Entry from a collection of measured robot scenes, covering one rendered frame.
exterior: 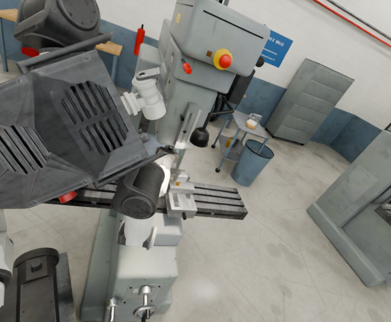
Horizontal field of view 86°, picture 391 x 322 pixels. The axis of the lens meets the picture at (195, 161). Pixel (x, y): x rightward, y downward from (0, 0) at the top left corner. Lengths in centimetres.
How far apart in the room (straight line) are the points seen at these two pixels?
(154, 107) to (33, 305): 106
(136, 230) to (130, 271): 53
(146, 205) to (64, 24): 41
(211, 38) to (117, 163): 49
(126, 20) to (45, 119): 479
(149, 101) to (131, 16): 458
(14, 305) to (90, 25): 120
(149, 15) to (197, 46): 442
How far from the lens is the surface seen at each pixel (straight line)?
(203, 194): 142
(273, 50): 596
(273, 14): 579
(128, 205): 57
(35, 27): 55
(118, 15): 517
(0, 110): 45
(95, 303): 174
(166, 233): 123
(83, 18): 55
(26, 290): 138
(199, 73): 85
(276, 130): 611
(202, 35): 73
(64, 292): 156
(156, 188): 58
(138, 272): 123
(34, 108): 43
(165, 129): 96
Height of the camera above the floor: 183
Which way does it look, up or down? 32 degrees down
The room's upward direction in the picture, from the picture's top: 24 degrees clockwise
